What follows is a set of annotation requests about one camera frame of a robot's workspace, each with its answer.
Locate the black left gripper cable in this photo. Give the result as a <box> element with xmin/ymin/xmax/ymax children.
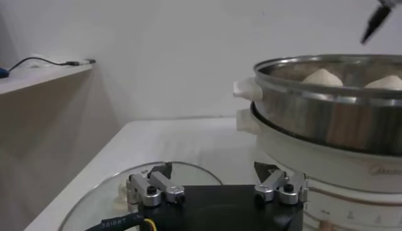
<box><xmin>84</xmin><ymin>213</ymin><xmax>158</xmax><ymax>231</ymax></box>

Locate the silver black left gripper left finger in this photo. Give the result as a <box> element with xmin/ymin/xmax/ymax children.
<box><xmin>125</xmin><ymin>161</ymin><xmax>186</xmax><ymax>208</ymax></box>

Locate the steel steamer pot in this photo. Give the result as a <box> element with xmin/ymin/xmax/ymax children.
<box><xmin>235</xmin><ymin>108</ymin><xmax>402</xmax><ymax>231</ymax></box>

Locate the white side desk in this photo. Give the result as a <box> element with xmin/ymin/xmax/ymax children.
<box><xmin>0</xmin><ymin>61</ymin><xmax>97</xmax><ymax>98</ymax></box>

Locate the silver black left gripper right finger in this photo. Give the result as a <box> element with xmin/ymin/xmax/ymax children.
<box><xmin>253</xmin><ymin>161</ymin><xmax>310</xmax><ymax>207</ymax></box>

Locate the glass lid with cream handle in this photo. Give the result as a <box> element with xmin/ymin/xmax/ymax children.
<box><xmin>58</xmin><ymin>161</ymin><xmax>224</xmax><ymax>231</ymax></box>

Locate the black cable with usb adapter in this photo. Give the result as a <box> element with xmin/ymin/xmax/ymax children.
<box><xmin>8</xmin><ymin>56</ymin><xmax>97</xmax><ymax>73</ymax></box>

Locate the stainless steel steamer basket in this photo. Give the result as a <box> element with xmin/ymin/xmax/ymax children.
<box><xmin>232</xmin><ymin>53</ymin><xmax>402</xmax><ymax>158</ymax></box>

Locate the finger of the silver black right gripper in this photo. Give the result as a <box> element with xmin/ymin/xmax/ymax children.
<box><xmin>359</xmin><ymin>0</ymin><xmax>402</xmax><ymax>45</ymax></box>

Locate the white steamed baozi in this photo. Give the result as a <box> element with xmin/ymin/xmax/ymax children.
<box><xmin>364</xmin><ymin>74</ymin><xmax>402</xmax><ymax>91</ymax></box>
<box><xmin>301</xmin><ymin>68</ymin><xmax>344</xmax><ymax>88</ymax></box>

